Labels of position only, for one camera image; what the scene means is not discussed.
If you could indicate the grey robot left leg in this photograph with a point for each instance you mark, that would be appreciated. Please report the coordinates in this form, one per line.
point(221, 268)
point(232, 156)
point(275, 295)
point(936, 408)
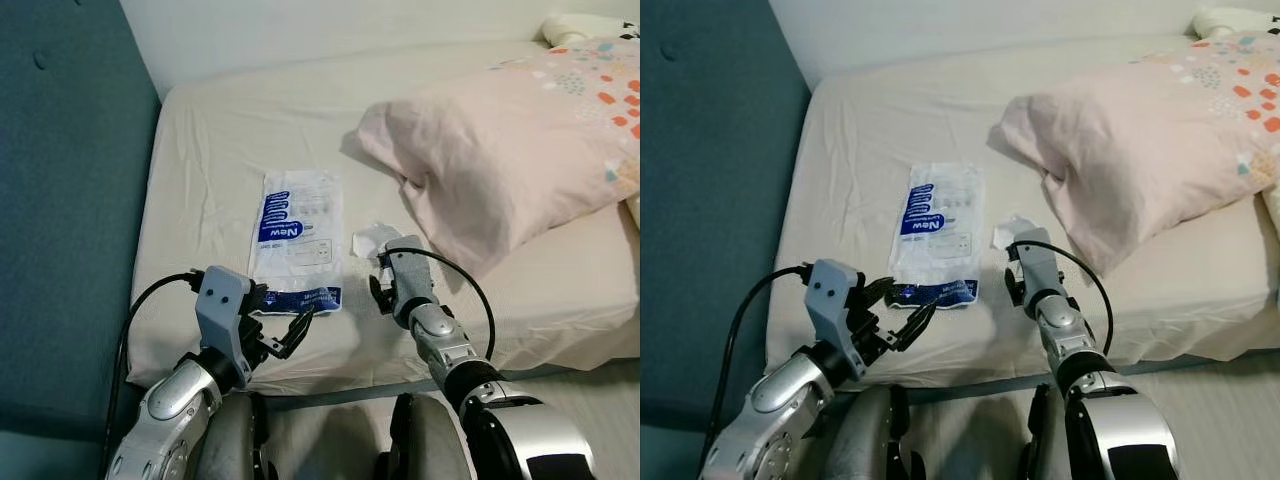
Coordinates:
point(875, 440)
point(230, 440)

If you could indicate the clear blue-printed plastic bag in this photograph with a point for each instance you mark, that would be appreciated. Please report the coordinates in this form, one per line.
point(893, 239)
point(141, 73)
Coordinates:
point(940, 220)
point(300, 230)

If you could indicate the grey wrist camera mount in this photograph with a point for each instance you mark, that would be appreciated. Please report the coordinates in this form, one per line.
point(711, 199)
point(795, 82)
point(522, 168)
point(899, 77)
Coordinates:
point(1040, 262)
point(830, 295)
point(222, 300)
point(408, 270)

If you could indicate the grey robot right leg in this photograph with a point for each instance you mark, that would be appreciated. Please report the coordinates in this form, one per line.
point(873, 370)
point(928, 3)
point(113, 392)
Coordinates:
point(1045, 440)
point(425, 440)

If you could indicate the white tissue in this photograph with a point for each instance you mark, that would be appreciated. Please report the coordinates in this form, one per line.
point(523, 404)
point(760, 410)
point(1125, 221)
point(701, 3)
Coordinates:
point(1008, 235)
point(372, 240)

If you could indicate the pink patterned pillow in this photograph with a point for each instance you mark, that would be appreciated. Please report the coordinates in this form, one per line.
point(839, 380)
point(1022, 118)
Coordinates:
point(500, 150)
point(1140, 140)

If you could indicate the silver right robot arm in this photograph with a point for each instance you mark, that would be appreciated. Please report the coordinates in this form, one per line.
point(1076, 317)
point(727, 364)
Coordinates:
point(445, 340)
point(1065, 330)

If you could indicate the grey robot leg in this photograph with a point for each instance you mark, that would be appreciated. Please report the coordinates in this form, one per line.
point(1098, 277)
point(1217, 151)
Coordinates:
point(230, 440)
point(875, 440)
point(1045, 440)
point(425, 440)

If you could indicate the blue padded headboard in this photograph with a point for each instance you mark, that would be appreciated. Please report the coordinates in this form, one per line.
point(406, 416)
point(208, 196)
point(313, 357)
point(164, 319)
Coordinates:
point(710, 200)
point(70, 200)

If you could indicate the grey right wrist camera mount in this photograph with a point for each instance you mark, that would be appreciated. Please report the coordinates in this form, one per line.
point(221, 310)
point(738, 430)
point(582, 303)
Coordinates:
point(408, 270)
point(1040, 262)

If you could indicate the beige sheeted mattress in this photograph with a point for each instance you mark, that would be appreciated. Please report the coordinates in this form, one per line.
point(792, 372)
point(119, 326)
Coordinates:
point(880, 130)
point(250, 130)

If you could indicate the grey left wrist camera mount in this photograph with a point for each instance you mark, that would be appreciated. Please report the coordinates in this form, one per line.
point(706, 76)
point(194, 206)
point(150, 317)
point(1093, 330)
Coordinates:
point(830, 295)
point(222, 300)

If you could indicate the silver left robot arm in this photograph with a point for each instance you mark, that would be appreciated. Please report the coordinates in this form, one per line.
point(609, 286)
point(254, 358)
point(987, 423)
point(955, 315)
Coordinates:
point(175, 400)
point(790, 395)

